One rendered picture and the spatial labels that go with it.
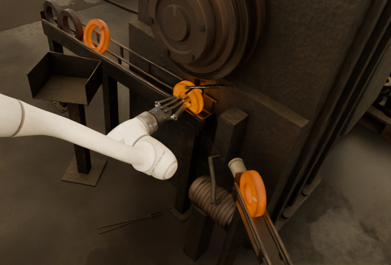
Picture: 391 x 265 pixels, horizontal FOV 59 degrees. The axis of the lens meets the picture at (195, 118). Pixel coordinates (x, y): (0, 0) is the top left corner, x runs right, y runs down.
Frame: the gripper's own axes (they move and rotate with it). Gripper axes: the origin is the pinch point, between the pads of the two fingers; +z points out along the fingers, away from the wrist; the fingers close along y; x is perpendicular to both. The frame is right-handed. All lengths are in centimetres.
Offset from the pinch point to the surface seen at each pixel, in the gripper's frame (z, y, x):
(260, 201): -21, 53, 2
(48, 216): -62, -37, -69
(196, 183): -18.0, 23.9, -20.6
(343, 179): 86, 62, -83
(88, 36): 2, -76, -6
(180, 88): -1.1, -3.6, 3.0
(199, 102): -0.5, 7.1, 2.1
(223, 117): -3.1, 21.7, 5.2
